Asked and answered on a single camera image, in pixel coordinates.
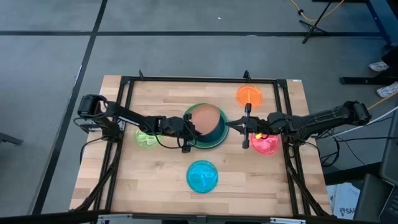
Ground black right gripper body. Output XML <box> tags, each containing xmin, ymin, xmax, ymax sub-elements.
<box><xmin>243</xmin><ymin>103</ymin><xmax>275</xmax><ymax>150</ymax></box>

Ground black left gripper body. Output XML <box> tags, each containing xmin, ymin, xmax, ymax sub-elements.
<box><xmin>161</xmin><ymin>113</ymin><xmax>192</xmax><ymax>154</ymax></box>

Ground large green opaque plate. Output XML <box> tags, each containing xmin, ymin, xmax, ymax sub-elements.
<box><xmin>183</xmin><ymin>103</ymin><xmax>229</xmax><ymax>150</ymax></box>

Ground small blue translucent plate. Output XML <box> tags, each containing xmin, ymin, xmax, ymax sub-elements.
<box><xmin>185</xmin><ymin>159</ymin><xmax>219</xmax><ymax>194</ymax></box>

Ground small red translucent plate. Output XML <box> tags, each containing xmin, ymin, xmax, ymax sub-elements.
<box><xmin>250</xmin><ymin>133</ymin><xmax>281</xmax><ymax>156</ymax></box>

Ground small orange translucent plate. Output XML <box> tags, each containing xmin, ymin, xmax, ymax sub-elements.
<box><xmin>236</xmin><ymin>85</ymin><xmax>264</xmax><ymax>109</ymax></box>

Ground small green translucent plate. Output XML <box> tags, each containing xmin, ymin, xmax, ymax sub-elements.
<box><xmin>134</xmin><ymin>128</ymin><xmax>163</xmax><ymax>149</ymax></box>

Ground black tripod stand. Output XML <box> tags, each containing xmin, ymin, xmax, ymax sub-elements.
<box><xmin>298</xmin><ymin>0</ymin><xmax>333</xmax><ymax>45</ymax></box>

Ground white printed box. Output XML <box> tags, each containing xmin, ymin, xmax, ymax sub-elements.
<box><xmin>326</xmin><ymin>182</ymin><xmax>361</xmax><ymax>220</ymax></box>

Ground black desk foot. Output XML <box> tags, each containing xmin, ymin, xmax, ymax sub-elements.
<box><xmin>338</xmin><ymin>74</ymin><xmax>398</xmax><ymax>86</ymax></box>

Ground person's shoe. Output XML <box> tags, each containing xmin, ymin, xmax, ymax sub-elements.
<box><xmin>368</xmin><ymin>60</ymin><xmax>390</xmax><ymax>73</ymax></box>
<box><xmin>376</xmin><ymin>81</ymin><xmax>398</xmax><ymax>98</ymax></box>

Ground dark grey office equipment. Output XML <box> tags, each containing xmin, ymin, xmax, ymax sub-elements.
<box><xmin>353</xmin><ymin>108</ymin><xmax>398</xmax><ymax>224</ymax></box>

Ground blue metal leg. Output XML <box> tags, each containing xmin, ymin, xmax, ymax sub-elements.
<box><xmin>366</xmin><ymin>0</ymin><xmax>398</xmax><ymax>47</ymax></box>

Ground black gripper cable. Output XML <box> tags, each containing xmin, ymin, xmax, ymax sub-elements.
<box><xmin>154</xmin><ymin>132</ymin><xmax>188</xmax><ymax>150</ymax></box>

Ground black aluminium table frame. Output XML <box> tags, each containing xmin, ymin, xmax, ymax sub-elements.
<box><xmin>70</xmin><ymin>70</ymin><xmax>332</xmax><ymax>218</ymax></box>

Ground black floor cables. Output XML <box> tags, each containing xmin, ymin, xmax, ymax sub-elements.
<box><xmin>319</xmin><ymin>136</ymin><xmax>384</xmax><ymax>167</ymax></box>

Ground white cable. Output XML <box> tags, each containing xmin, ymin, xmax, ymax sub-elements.
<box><xmin>331</xmin><ymin>105</ymin><xmax>398</xmax><ymax>138</ymax></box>

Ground yellow cable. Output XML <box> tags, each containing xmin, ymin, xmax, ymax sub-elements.
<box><xmin>289</xmin><ymin>0</ymin><xmax>346</xmax><ymax>22</ymax></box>
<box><xmin>366</xmin><ymin>90</ymin><xmax>398</xmax><ymax>111</ymax></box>

